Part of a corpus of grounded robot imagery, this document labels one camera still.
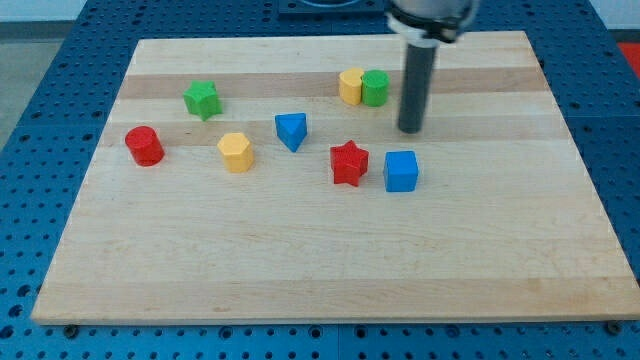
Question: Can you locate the green cylinder block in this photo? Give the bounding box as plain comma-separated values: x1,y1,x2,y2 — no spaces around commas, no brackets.
362,69,390,107

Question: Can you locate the wooden board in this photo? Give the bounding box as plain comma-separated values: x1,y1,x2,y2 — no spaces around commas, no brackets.
31,31,639,325

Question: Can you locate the red cylinder block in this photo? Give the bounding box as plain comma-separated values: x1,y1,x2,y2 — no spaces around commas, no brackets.
125,126,165,167

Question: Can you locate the yellow hexagon block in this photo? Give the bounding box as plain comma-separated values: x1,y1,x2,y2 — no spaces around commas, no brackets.
217,132,254,173

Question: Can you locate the green star block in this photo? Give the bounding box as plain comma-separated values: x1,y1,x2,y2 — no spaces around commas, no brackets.
183,81,223,121

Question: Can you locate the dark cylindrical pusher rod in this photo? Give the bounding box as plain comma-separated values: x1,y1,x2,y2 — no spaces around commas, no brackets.
397,44,436,134

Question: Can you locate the red star block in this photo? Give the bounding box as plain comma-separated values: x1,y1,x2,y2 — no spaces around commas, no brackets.
330,140,369,187

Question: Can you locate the blue cube block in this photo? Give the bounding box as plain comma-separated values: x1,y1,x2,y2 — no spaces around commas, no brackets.
383,150,419,192

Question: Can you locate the blue triangle block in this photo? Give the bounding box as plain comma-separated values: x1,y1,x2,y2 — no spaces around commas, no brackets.
275,113,307,152

